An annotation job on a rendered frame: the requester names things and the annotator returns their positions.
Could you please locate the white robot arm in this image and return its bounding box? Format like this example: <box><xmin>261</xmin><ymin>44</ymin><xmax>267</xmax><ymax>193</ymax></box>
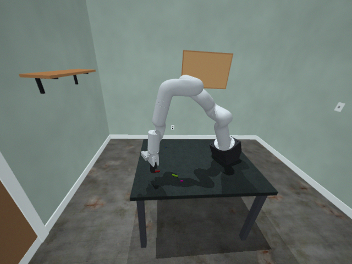
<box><xmin>141</xmin><ymin>75</ymin><xmax>235</xmax><ymax>161</ymax></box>

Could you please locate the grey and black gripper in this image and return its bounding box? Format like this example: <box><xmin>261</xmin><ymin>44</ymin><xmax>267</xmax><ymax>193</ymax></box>
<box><xmin>148</xmin><ymin>153</ymin><xmax>159</xmax><ymax>173</ymax></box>

